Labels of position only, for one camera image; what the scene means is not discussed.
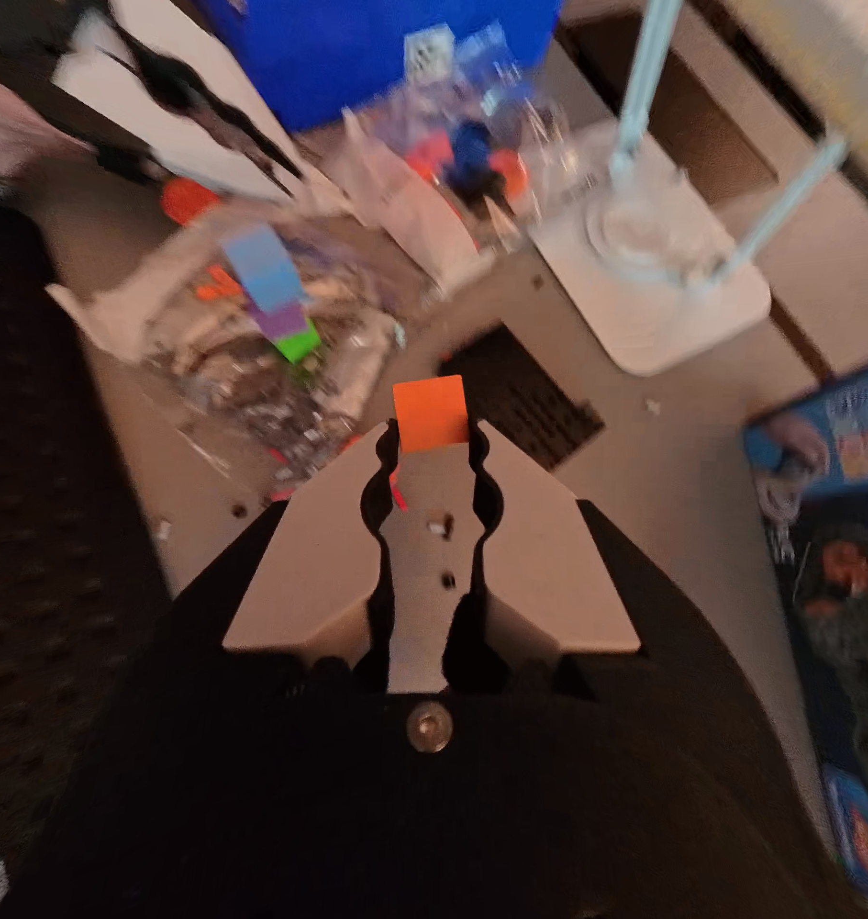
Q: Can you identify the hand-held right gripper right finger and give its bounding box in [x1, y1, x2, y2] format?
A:
[449, 424, 643, 680]

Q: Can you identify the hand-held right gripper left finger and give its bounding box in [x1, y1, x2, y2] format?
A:
[222, 424, 396, 677]

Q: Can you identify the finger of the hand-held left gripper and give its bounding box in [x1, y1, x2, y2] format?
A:
[119, 0, 309, 180]
[54, 51, 284, 202]

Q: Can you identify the light blue foam cube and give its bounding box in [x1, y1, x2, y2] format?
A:
[222, 223, 304, 311]

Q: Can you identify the orange foam cube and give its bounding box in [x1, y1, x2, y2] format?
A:
[391, 377, 471, 453]

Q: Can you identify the green foam cube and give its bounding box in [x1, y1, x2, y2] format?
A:
[274, 322, 322, 364]

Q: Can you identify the purple foam cube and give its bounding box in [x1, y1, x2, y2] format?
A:
[255, 299, 310, 341]

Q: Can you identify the white label wheels bag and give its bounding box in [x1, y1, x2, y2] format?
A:
[327, 29, 579, 295]

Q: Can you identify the grey desk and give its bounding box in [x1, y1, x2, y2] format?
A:
[18, 87, 868, 919]

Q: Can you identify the blue plastic bin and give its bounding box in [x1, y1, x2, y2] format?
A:
[190, 0, 564, 133]

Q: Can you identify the clear bag of grey beams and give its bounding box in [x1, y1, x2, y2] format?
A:
[47, 216, 406, 475]

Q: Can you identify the black studded baseplate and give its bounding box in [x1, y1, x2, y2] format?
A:
[0, 202, 177, 891]

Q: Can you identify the blue robot kit box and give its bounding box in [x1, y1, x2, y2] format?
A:
[743, 359, 868, 919]

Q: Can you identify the white book stand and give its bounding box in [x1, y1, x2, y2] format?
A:
[528, 0, 868, 377]

